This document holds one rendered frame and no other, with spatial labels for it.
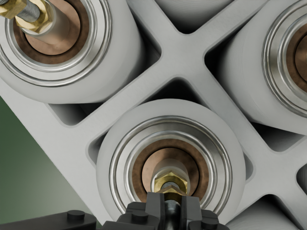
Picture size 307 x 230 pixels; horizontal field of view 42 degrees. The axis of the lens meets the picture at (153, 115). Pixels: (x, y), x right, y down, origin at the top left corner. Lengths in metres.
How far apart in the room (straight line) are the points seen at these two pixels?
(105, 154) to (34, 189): 0.29
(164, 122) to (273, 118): 0.07
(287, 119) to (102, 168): 0.12
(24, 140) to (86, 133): 0.22
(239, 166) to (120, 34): 0.11
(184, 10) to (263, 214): 0.18
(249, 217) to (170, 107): 0.13
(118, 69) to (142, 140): 0.05
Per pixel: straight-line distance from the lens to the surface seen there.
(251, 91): 0.26
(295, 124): 0.26
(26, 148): 0.53
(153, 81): 0.32
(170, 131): 0.24
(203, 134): 0.25
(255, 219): 0.33
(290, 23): 0.26
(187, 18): 0.36
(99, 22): 0.25
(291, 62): 0.26
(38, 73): 0.26
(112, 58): 0.25
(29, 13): 0.21
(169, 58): 0.32
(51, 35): 0.24
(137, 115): 0.25
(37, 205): 0.54
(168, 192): 0.17
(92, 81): 0.25
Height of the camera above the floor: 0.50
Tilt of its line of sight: 87 degrees down
